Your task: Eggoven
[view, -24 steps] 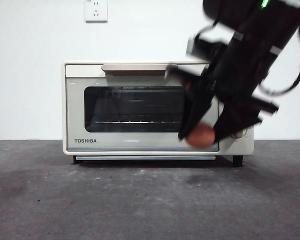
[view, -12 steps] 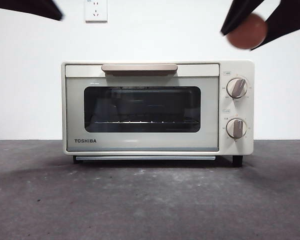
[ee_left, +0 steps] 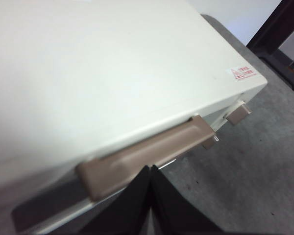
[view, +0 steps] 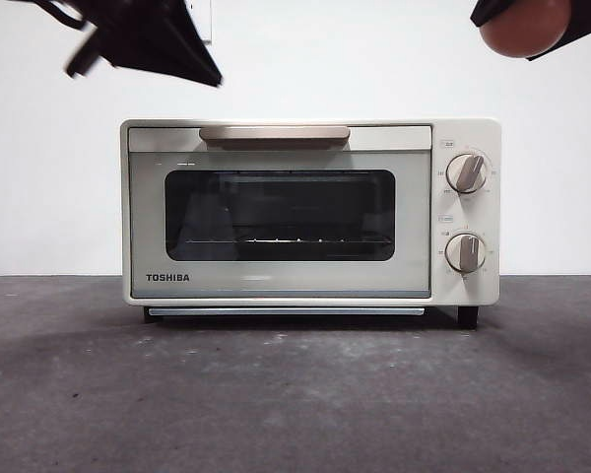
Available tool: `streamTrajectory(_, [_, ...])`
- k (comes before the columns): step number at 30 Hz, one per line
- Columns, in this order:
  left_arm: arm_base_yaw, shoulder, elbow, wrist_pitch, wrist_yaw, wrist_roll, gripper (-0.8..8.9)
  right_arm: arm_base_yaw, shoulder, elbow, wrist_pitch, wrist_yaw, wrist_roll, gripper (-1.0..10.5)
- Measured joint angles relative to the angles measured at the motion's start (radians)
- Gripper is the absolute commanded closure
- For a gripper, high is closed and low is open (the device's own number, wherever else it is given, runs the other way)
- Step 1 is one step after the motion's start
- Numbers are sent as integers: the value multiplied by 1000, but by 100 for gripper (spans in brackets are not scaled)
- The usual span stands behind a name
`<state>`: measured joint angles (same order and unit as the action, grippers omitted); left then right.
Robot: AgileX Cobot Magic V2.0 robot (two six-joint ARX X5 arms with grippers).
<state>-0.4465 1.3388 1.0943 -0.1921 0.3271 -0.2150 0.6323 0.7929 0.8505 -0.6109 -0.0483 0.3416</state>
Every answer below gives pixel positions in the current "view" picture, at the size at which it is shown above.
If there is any brown egg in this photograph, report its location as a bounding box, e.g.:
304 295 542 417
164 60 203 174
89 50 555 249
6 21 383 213
479 0 570 57

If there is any glass oven door with handle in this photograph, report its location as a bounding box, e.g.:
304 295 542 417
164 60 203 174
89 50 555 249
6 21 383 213
127 125 433 300

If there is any cream oven knob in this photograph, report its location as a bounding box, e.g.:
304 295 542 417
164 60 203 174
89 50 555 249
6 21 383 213
445 153 489 194
445 233 488 274

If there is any cream Toshiba toaster oven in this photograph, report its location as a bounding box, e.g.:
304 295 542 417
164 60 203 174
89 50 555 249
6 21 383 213
119 116 501 328

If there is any silver crumb tray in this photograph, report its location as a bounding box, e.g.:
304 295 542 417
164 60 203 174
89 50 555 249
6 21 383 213
147 306 426 317

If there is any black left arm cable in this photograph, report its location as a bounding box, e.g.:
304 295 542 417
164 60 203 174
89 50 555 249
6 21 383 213
29 0 88 22

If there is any white wall socket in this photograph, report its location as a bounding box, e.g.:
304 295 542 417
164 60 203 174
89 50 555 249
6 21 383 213
186 0 213 44

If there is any metal wire oven rack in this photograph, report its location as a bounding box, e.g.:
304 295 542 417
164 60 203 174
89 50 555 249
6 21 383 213
184 236 394 246

